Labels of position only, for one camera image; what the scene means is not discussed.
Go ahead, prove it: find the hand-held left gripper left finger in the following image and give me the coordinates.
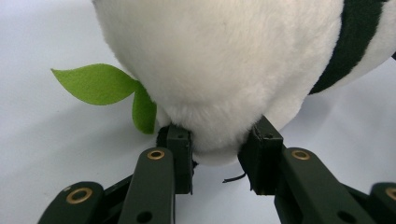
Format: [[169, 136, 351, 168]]
[[117, 123, 194, 224]]

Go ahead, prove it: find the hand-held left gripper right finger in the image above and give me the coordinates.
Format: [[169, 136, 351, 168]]
[[237, 115, 378, 224]]

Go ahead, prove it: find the panda plush toy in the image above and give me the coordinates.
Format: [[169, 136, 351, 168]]
[[50, 0, 396, 167]]

